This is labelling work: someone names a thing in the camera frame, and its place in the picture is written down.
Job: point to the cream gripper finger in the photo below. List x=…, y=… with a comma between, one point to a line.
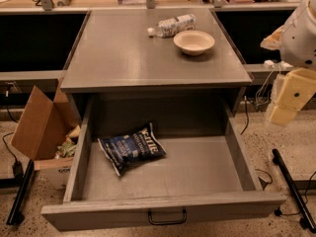
x=291, y=92
x=272, y=42

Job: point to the blue chip bag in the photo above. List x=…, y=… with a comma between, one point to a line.
x=132, y=149

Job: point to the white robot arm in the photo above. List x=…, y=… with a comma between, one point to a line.
x=296, y=42

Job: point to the open grey top drawer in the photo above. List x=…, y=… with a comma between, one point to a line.
x=206, y=170

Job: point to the grey cabinet with counter top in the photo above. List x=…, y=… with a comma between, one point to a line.
x=114, y=55

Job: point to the white power strip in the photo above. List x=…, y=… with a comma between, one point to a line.
x=276, y=65

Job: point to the white paper bowl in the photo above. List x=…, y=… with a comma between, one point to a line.
x=194, y=43

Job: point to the clear plastic water bottle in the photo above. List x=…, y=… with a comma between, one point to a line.
x=170, y=27

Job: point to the snack packets in box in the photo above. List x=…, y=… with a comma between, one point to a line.
x=68, y=147

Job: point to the brown cardboard box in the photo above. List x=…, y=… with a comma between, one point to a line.
x=42, y=127

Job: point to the black floor rail right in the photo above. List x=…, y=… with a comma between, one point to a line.
x=298, y=190

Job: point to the black floor rail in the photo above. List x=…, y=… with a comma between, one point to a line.
x=15, y=216
x=298, y=190

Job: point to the black drawer handle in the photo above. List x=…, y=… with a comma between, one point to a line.
x=159, y=218

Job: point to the black power adapter with cable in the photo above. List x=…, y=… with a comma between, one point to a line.
x=17, y=165

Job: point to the black floor rail left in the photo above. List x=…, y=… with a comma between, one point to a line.
x=15, y=216

